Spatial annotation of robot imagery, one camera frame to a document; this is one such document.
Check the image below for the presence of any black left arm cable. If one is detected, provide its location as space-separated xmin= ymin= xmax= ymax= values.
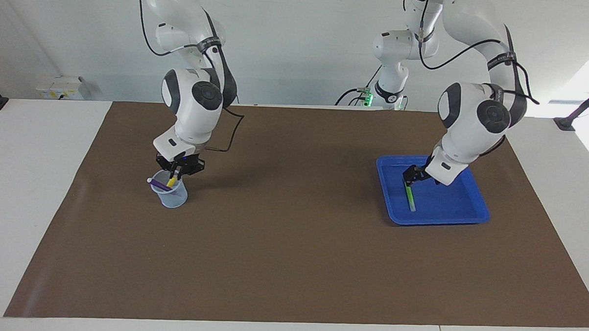
xmin=400 ymin=0 xmax=543 ymax=104

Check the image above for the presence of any green highlighter pen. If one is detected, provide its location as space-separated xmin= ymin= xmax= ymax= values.
xmin=403 ymin=184 xmax=417 ymax=213

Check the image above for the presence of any black stand with pole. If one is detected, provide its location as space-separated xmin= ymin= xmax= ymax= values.
xmin=553 ymin=77 xmax=589 ymax=132

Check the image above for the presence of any black left base cable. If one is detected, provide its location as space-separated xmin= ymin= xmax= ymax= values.
xmin=335 ymin=64 xmax=383 ymax=108

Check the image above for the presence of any blue mesh pen cup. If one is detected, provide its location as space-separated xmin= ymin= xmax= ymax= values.
xmin=148 ymin=168 xmax=189 ymax=209

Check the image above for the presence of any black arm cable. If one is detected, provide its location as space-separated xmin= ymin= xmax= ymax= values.
xmin=400 ymin=0 xmax=543 ymax=104
xmin=131 ymin=0 xmax=249 ymax=154

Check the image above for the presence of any blue plastic tray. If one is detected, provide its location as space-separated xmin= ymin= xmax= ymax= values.
xmin=374 ymin=153 xmax=493 ymax=229

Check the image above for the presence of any white wall socket box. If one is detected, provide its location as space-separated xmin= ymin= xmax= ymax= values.
xmin=35 ymin=75 xmax=86 ymax=101

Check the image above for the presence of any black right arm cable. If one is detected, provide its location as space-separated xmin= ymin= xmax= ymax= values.
xmin=131 ymin=0 xmax=249 ymax=154

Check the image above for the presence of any brown table mat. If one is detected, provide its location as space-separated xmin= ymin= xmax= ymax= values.
xmin=3 ymin=96 xmax=589 ymax=331

